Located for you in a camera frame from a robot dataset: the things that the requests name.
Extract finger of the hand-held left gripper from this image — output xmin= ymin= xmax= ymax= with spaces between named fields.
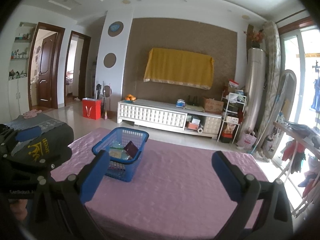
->
xmin=0 ymin=126 xmax=42 ymax=157
xmin=0 ymin=147 xmax=73 ymax=183

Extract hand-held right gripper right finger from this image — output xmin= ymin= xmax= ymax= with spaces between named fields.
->
xmin=212 ymin=151 xmax=294 ymax=240

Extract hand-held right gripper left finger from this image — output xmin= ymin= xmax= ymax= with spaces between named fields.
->
xmin=29 ymin=150 xmax=113 ymax=240

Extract blue plastic mesh basket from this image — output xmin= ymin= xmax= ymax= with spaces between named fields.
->
xmin=91 ymin=127 xmax=150 ymax=183

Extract dark purple snack packet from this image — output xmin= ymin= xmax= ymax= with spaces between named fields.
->
xmin=124 ymin=141 xmax=139 ymax=159

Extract dark grey cloth yellow print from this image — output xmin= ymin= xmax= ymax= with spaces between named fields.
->
xmin=22 ymin=122 xmax=74 ymax=165

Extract bed with grey cover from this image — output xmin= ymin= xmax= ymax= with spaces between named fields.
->
xmin=0 ymin=114 xmax=67 ymax=155

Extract pink cloth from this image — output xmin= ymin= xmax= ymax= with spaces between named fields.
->
xmin=22 ymin=109 xmax=43 ymax=119

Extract white shelf cabinet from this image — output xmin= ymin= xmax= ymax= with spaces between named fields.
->
xmin=7 ymin=22 xmax=37 ymax=122

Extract pink tote bag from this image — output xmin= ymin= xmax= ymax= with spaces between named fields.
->
xmin=236 ymin=130 xmax=257 ymax=148

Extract orange printed bag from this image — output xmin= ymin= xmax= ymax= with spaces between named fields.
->
xmin=223 ymin=121 xmax=238 ymax=135

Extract pink tablecloth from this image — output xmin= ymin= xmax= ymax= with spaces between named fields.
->
xmin=50 ymin=127 xmax=270 ymax=240

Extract red gift bag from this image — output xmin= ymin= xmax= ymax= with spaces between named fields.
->
xmin=82 ymin=97 xmax=102 ymax=119

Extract broom with pink bristles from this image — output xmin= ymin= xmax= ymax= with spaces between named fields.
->
xmin=101 ymin=81 xmax=110 ymax=120

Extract cardboard box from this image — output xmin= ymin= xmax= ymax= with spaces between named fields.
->
xmin=203 ymin=97 xmax=224 ymax=114

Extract red garment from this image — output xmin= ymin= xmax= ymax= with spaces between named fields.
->
xmin=282 ymin=140 xmax=306 ymax=161

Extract brown wooden door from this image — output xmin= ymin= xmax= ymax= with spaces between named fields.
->
xmin=27 ymin=22 xmax=66 ymax=110

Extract clothes drying rack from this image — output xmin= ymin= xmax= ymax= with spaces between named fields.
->
xmin=272 ymin=120 xmax=320 ymax=218

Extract white shelf rack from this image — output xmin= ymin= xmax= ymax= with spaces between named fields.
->
xmin=217 ymin=92 xmax=247 ymax=144

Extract white tufted television cabinet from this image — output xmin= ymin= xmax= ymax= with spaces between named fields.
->
xmin=117 ymin=99 xmax=222 ymax=139

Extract tall round air conditioner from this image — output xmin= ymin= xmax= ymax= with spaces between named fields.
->
xmin=244 ymin=48 xmax=267 ymax=140

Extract arched grey board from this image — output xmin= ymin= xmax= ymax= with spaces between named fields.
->
xmin=265 ymin=69 xmax=297 ymax=159

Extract yellow cloth cover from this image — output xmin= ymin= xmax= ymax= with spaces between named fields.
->
xmin=143 ymin=47 xmax=215 ymax=90

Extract leaning mattress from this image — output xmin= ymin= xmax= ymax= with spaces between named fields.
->
xmin=255 ymin=20 xmax=283 ymax=153

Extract blue hanging garment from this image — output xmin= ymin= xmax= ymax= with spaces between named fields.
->
xmin=311 ymin=60 xmax=320 ymax=110

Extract balcony glass door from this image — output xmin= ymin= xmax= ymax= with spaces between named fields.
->
xmin=277 ymin=17 xmax=320 ymax=155

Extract artificial flowers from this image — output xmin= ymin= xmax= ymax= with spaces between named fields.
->
xmin=246 ymin=27 xmax=265 ymax=48

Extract brown door frame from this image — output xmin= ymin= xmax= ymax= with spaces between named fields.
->
xmin=64 ymin=30 xmax=92 ymax=107

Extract plain round wall decor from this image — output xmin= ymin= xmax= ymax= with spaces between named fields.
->
xmin=104 ymin=53 xmax=117 ymax=68

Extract round wall decor blue plate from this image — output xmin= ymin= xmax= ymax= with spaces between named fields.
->
xmin=108 ymin=21 xmax=124 ymax=37

